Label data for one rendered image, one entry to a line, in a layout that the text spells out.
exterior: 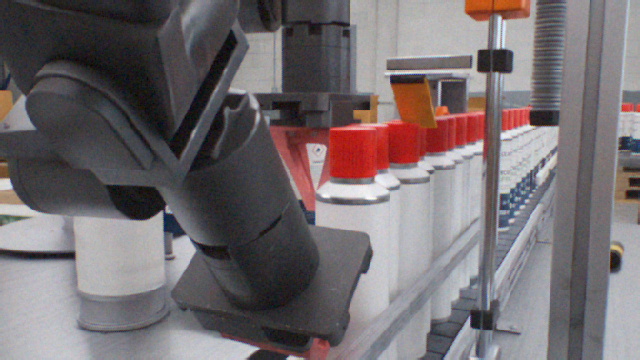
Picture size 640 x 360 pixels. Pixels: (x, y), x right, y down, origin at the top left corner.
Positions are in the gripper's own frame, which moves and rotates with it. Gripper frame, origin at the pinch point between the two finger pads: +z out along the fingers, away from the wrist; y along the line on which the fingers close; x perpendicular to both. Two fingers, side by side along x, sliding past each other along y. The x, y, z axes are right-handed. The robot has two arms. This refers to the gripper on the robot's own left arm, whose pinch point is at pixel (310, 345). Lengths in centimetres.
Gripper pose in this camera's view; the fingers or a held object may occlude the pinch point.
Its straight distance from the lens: 39.8
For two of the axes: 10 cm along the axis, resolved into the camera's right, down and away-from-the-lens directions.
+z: 2.4, 6.9, 6.8
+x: -3.5, 7.2, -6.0
